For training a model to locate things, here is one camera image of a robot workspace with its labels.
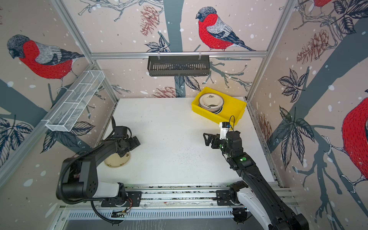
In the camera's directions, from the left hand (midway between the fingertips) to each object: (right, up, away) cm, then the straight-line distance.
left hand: (136, 142), depth 92 cm
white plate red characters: (+56, +21, +15) cm, 62 cm away
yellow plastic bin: (+70, +21, +19) cm, 76 cm away
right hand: (+47, +9, -13) cm, 50 cm away
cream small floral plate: (+53, +29, +21) cm, 64 cm away
